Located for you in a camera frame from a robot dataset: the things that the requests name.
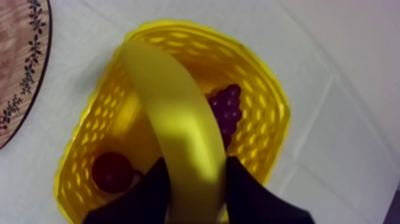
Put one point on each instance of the yellow plastic basket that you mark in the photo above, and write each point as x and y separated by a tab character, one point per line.
259	119

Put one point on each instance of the yellow toy banana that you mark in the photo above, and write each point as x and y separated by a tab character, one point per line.
184	131

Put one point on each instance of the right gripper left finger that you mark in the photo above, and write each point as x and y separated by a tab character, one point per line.
140	200

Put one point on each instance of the purple toy grapes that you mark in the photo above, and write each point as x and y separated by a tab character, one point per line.
228	112

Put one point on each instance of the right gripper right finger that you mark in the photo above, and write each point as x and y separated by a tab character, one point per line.
253	200

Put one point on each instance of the round wooden board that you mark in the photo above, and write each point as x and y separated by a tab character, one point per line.
18	62

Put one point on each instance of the small red fruit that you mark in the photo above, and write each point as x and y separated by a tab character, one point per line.
111	172

